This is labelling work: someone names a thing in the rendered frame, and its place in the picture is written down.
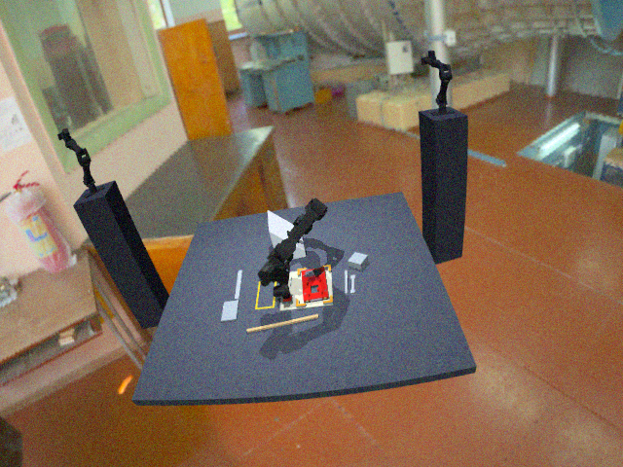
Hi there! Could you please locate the tan wooden stick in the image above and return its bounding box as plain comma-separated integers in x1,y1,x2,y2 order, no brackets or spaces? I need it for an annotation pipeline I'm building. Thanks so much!
246,314,318,333

